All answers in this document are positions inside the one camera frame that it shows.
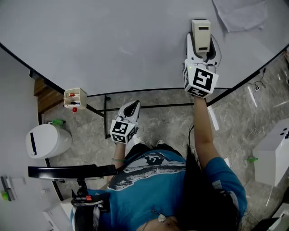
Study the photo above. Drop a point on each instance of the grey flat tool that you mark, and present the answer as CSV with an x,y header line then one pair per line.
x,y
7,186

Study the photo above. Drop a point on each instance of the white rounded appliance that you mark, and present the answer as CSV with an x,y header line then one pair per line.
x,y
56,216

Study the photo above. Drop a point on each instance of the person's blue printed shirt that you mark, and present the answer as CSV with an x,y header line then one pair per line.
x,y
140,198

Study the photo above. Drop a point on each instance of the person's left forearm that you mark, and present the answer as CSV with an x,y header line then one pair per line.
x,y
119,152

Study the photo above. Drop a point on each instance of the small green plastic object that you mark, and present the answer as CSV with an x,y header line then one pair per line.
x,y
59,122
252,159

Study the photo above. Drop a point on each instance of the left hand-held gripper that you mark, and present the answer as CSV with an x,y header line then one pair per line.
x,y
122,132

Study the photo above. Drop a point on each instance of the light grey cloth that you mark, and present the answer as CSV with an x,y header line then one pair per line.
x,y
241,13

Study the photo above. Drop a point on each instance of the brown wooden steps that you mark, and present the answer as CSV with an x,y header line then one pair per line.
x,y
46,99

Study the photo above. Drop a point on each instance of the white oval lidded bin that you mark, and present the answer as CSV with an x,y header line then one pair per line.
x,y
52,139

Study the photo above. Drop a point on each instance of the white box with black marks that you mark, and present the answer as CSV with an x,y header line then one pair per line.
x,y
271,153

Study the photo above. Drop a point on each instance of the person's right forearm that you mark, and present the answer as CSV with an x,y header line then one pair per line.
x,y
203,135

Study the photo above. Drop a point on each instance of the bright green small block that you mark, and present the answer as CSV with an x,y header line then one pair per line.
x,y
5,195

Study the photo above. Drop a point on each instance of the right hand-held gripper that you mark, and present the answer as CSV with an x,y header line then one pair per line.
x,y
201,81

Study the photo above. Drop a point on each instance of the person's right shoe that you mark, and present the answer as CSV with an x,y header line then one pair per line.
x,y
160,142

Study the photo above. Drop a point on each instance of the cream marker holder box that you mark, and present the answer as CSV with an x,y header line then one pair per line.
x,y
82,99

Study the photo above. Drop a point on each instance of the person's bare neck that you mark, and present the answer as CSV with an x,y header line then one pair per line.
x,y
158,225

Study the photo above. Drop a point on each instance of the red round magnet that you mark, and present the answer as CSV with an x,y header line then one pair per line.
x,y
74,109

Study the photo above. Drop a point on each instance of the black marker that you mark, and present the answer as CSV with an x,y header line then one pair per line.
x,y
74,103

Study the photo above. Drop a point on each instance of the white and black appliance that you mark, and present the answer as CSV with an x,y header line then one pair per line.
x,y
282,214

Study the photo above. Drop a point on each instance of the beige rectangular device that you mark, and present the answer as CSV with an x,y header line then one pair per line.
x,y
201,38

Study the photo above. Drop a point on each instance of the black flat mounted device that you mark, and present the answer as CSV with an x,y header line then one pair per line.
x,y
67,172

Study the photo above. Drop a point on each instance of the person's black trousers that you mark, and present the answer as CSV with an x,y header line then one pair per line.
x,y
141,149

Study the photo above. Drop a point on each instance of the red-capped marker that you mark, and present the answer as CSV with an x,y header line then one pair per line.
x,y
72,94

